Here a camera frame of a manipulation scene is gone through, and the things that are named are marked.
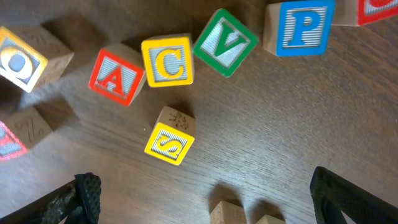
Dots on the yellow S block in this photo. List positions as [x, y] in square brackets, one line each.
[267, 219]
[172, 136]

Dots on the blue P block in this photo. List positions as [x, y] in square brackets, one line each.
[298, 28]

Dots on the red A block lower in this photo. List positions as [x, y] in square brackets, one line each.
[119, 73]

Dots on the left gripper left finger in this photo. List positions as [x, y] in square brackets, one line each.
[75, 202]

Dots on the green R block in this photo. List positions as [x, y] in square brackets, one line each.
[227, 213]

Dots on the yellow O block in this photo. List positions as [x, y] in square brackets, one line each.
[32, 57]

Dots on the red Q block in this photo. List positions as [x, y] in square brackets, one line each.
[362, 12]

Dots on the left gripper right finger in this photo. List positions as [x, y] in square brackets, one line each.
[334, 198]

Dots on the green V block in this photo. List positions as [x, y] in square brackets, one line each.
[224, 43]

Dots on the red I block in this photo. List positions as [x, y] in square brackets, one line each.
[21, 131]

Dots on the yellow C block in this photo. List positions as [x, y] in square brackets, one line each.
[168, 60]

